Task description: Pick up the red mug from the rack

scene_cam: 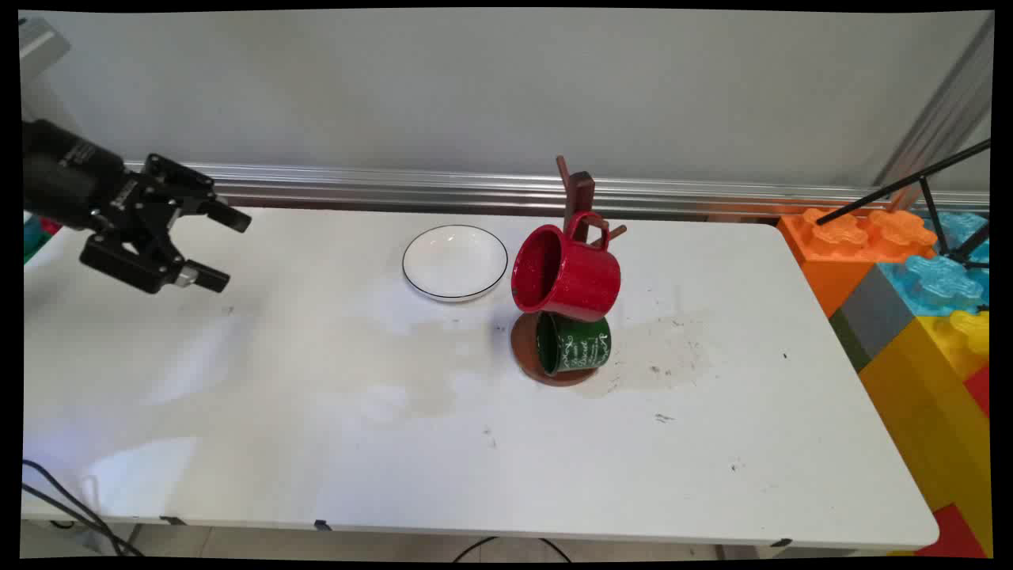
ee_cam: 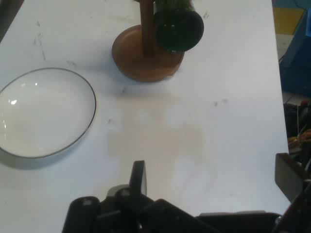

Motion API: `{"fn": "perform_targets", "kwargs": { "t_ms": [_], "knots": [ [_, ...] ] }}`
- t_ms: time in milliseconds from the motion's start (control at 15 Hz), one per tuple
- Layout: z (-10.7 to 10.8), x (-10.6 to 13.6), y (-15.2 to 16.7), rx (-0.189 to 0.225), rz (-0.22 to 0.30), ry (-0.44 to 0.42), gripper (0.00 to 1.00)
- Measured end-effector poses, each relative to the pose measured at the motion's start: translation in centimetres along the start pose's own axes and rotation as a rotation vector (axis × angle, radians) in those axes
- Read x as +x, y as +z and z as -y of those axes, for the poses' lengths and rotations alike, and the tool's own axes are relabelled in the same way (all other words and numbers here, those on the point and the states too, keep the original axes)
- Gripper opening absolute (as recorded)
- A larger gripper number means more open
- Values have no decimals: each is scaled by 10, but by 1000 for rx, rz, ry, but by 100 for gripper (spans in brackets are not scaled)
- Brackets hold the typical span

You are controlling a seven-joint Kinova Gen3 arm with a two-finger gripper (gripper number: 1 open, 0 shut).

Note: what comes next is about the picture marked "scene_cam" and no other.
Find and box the white plate with black rim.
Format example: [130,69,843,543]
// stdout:
[401,224,509,302]

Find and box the red foam building block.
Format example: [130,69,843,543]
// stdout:
[916,503,990,560]

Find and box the aluminium frame post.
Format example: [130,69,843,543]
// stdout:
[874,16,995,191]

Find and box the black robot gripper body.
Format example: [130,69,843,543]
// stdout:
[22,119,173,248]

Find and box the blue foam building block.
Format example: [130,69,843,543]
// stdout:
[877,210,992,318]

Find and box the black cable under table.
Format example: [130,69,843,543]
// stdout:
[452,536,573,564]

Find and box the aluminium rail along table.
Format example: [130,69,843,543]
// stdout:
[123,161,990,219]

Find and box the green enamel mug white print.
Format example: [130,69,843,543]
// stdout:
[535,311,613,377]

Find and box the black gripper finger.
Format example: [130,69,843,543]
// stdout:
[79,232,231,296]
[142,153,253,235]

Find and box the red enamel mug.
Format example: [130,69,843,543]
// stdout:
[510,210,623,324]

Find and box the teal green toy block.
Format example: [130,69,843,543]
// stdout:
[23,212,53,264]

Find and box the black hanging cable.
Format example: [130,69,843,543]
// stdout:
[22,459,123,557]
[22,483,145,557]

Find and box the brown wooden mug tree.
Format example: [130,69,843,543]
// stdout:
[509,155,628,387]

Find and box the grey foam building block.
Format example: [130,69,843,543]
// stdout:
[829,264,920,373]

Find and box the black tripod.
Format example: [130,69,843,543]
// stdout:
[815,139,992,267]

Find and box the orange foam building block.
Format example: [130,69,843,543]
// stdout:
[776,207,939,318]

